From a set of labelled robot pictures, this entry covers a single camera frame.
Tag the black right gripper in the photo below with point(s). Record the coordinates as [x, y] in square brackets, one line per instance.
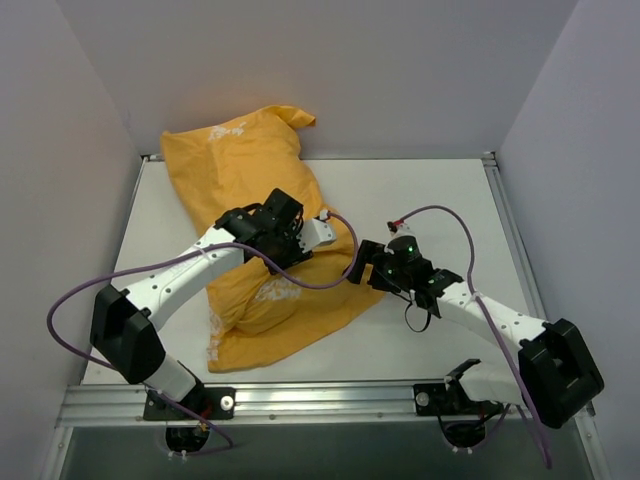
[373, 265]

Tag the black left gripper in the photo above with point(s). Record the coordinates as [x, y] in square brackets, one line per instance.
[282, 251]

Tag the yellow printed pillowcase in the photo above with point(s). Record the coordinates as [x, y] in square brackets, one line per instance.
[259, 318]

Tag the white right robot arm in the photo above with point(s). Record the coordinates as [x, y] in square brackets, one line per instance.
[551, 370]

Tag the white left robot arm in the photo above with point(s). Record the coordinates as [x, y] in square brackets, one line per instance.
[126, 322]

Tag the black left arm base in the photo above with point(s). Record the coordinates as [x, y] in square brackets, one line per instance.
[205, 405]

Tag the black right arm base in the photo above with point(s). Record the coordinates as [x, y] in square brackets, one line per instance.
[463, 422]

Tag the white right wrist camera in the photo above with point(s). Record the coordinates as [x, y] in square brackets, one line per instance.
[399, 229]

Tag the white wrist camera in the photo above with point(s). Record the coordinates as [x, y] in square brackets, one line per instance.
[316, 232]
[399, 229]

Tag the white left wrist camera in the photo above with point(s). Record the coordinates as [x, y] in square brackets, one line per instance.
[316, 232]

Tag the aluminium table edge rail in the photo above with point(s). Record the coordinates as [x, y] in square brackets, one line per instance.
[513, 236]

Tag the aluminium front frame rail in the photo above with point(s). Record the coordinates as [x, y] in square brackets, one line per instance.
[256, 404]

